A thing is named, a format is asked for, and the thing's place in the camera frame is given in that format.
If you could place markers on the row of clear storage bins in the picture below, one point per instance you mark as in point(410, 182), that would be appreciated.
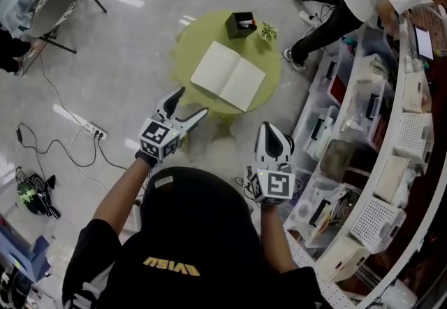
point(349, 115)

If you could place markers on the white folding chair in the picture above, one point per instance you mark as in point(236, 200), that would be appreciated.
point(56, 3)

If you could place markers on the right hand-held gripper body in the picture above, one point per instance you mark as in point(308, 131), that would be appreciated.
point(276, 185)

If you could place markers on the blue storage box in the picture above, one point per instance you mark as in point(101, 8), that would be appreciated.
point(21, 255)

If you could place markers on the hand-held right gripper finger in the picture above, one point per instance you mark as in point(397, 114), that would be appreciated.
point(287, 155)
point(259, 150)

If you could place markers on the tablet with white screen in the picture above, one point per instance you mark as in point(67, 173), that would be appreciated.
point(424, 42)

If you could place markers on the round table with green cloth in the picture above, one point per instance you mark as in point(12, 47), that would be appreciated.
point(195, 42)

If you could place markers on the white power strip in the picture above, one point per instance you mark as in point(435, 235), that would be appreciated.
point(309, 18)
point(94, 131)

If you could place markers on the person's right forearm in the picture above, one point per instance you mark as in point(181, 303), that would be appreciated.
point(276, 237)

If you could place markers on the person's black shirt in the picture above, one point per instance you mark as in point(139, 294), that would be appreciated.
point(167, 290)

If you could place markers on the blue-covered paper notebook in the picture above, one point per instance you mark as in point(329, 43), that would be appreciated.
point(213, 70)

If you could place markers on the person's black cap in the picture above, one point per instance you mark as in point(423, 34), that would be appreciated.
point(195, 202)

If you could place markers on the black and green helmet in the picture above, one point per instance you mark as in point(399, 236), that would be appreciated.
point(33, 195)

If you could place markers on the person's left forearm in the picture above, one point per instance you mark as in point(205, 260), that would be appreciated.
point(122, 195)

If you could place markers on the white perforated plastic basket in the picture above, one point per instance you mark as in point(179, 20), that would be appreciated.
point(373, 223)
point(410, 133)

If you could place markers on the white metal shelf rack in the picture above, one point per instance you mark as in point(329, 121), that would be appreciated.
point(307, 265)

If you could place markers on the person's left hand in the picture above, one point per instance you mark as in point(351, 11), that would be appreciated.
point(146, 158)

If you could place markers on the small potted plant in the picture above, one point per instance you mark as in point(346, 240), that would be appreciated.
point(269, 32)

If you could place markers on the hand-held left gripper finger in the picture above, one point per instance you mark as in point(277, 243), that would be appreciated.
point(164, 105)
point(190, 121)

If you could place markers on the black square pen holder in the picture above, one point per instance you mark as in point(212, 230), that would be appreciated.
point(237, 32)

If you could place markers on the cream perforated plastic basket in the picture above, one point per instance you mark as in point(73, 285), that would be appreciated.
point(342, 258)
point(412, 91)
point(391, 178)

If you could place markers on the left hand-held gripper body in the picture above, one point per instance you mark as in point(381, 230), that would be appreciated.
point(157, 134)

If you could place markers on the white marker pen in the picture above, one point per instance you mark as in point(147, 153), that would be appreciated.
point(246, 24)

